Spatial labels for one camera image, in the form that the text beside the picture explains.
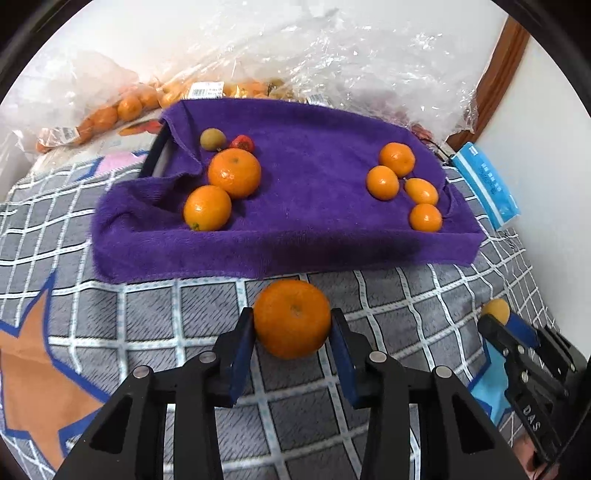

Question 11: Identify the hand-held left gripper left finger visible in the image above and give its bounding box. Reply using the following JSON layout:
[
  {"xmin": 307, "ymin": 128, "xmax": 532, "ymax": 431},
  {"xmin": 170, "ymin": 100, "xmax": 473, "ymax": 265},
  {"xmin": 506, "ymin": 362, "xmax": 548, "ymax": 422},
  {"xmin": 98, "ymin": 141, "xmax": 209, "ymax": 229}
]
[{"xmin": 55, "ymin": 307, "xmax": 256, "ymax": 480}]

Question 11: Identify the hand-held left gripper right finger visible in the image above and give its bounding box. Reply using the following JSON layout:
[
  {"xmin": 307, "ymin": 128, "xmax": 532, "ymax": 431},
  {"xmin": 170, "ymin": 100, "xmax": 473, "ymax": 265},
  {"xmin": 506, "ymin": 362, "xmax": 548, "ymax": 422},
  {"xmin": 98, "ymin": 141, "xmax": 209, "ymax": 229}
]
[{"xmin": 329, "ymin": 307, "xmax": 527, "ymax": 480}]

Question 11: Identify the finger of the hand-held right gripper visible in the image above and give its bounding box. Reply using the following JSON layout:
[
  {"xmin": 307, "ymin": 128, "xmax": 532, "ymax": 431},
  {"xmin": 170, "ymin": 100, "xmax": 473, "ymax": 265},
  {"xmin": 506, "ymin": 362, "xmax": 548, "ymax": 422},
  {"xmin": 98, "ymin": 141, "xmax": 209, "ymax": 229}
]
[
  {"xmin": 477, "ymin": 315, "xmax": 520, "ymax": 370},
  {"xmin": 507, "ymin": 313, "xmax": 561, "ymax": 356}
]

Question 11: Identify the small green-yellow fruit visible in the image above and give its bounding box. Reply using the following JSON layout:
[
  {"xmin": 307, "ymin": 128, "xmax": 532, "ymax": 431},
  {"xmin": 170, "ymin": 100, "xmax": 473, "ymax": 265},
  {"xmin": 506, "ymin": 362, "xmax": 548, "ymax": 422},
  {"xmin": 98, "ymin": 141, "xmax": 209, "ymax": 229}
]
[
  {"xmin": 482, "ymin": 299, "xmax": 511, "ymax": 326},
  {"xmin": 200, "ymin": 128, "xmax": 227, "ymax": 152}
]

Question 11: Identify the oval mandarin orange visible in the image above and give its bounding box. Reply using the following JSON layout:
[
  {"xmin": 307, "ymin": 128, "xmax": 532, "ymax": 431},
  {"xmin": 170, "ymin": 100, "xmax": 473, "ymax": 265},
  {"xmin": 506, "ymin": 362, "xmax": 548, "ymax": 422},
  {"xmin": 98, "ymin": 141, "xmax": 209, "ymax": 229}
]
[{"xmin": 404, "ymin": 178, "xmax": 439, "ymax": 206}]

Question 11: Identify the large mandarin orange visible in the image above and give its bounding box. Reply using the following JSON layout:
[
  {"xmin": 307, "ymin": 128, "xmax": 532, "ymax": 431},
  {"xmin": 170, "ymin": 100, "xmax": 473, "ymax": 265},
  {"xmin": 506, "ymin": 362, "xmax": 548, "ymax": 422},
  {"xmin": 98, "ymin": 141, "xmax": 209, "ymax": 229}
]
[{"xmin": 208, "ymin": 148, "xmax": 262, "ymax": 200}]

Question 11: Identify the black tray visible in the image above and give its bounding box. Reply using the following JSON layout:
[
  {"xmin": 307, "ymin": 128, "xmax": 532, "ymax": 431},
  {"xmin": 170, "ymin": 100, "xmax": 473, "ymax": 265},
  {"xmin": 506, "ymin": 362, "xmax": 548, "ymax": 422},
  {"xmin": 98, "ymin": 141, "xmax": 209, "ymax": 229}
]
[{"xmin": 139, "ymin": 119, "xmax": 174, "ymax": 178}]

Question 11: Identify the clear bag of red fruits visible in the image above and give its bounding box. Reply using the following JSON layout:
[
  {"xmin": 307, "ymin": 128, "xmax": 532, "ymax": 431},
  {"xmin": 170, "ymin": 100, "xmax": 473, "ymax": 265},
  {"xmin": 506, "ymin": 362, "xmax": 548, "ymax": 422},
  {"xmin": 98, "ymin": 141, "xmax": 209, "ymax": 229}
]
[{"xmin": 365, "ymin": 88, "xmax": 435, "ymax": 139}]

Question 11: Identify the person's right hand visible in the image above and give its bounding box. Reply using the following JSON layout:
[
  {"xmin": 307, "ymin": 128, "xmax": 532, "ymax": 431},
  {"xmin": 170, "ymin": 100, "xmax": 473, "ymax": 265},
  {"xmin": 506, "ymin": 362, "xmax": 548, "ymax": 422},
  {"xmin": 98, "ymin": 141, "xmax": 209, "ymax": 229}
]
[{"xmin": 512, "ymin": 436, "xmax": 555, "ymax": 480}]

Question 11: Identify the grey checked star blanket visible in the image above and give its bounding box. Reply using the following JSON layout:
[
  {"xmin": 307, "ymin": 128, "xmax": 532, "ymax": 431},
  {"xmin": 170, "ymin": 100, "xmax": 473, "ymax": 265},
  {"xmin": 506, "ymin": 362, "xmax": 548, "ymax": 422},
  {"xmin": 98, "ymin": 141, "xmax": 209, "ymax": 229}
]
[{"xmin": 0, "ymin": 152, "xmax": 555, "ymax": 480}]

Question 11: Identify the purple towel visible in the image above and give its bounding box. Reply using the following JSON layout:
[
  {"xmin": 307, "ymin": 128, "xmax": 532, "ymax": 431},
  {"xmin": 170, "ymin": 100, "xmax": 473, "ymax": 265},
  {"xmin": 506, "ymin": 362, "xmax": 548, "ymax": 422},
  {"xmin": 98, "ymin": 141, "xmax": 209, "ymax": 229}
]
[{"xmin": 90, "ymin": 97, "xmax": 485, "ymax": 283}]

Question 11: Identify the blue tissue pack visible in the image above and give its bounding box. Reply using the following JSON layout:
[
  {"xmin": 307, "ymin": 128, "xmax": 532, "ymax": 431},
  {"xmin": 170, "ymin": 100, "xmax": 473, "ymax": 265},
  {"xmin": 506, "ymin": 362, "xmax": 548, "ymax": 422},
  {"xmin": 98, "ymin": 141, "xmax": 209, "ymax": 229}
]
[{"xmin": 451, "ymin": 142, "xmax": 520, "ymax": 230}]

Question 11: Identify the labelled clear bag of mandarins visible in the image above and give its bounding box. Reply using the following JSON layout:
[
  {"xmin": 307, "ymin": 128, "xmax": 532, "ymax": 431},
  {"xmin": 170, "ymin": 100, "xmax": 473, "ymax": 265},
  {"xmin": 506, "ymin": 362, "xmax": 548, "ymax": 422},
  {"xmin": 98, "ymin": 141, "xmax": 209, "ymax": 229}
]
[{"xmin": 157, "ymin": 76, "xmax": 296, "ymax": 109}]

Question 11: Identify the cloudy plastic bag of mandarins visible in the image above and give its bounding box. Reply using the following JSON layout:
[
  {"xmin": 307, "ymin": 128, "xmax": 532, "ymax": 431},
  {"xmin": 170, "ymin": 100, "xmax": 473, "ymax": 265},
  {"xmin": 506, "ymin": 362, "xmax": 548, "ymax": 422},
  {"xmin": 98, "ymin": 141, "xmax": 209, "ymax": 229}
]
[{"xmin": 36, "ymin": 80, "xmax": 162, "ymax": 154}]

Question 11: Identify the crumpled clear plastic wrap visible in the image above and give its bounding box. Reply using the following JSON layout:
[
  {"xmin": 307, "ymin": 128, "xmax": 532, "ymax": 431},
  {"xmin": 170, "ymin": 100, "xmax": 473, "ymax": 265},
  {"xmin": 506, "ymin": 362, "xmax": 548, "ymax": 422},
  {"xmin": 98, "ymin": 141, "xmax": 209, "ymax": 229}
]
[{"xmin": 175, "ymin": 9, "xmax": 478, "ymax": 139}]

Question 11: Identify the thin black cable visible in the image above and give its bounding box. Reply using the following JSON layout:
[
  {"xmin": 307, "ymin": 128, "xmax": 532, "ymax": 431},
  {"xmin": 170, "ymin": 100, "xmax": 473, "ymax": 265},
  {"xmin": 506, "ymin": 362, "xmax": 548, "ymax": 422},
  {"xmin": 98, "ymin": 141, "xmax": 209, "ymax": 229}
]
[{"xmin": 416, "ymin": 131, "xmax": 455, "ymax": 162}]

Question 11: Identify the brown wooden door frame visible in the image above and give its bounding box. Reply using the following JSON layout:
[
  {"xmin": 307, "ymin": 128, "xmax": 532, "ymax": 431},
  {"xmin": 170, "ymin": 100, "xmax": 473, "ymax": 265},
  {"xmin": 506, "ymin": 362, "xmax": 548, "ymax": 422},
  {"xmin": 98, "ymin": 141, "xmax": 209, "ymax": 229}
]
[{"xmin": 450, "ymin": 16, "xmax": 531, "ymax": 148}]

